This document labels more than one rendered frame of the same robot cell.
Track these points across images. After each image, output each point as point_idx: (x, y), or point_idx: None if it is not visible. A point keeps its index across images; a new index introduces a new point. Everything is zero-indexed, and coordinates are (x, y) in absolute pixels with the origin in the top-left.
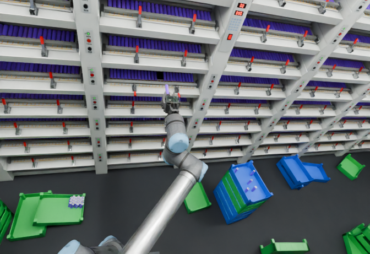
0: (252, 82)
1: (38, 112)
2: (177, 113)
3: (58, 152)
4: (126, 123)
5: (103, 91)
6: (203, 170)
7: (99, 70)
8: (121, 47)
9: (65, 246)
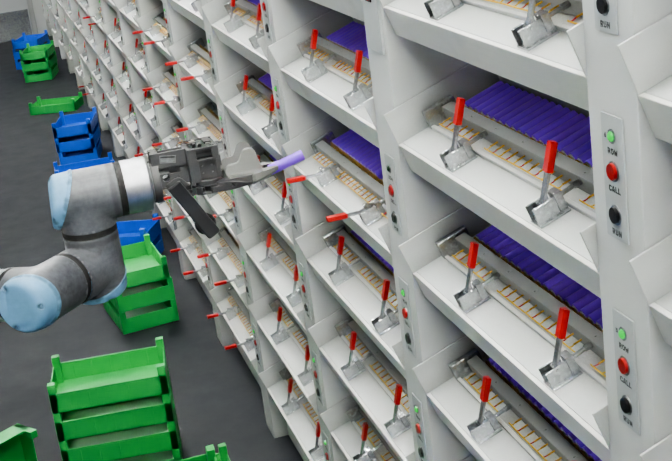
0: (567, 297)
1: (272, 207)
2: (142, 158)
3: (293, 373)
4: (367, 348)
5: (295, 165)
6: (12, 279)
7: (281, 92)
8: (326, 43)
9: None
